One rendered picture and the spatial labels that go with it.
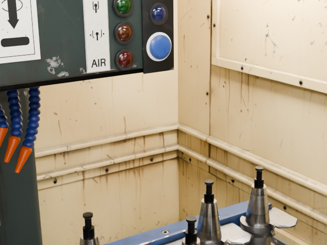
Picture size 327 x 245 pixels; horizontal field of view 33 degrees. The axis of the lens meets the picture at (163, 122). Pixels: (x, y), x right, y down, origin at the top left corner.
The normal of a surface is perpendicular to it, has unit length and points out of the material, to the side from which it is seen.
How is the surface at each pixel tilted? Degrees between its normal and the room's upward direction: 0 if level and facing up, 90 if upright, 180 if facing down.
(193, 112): 90
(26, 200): 90
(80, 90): 90
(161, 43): 87
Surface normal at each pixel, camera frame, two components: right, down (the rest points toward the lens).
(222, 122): -0.85, 0.16
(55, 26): 0.53, 0.24
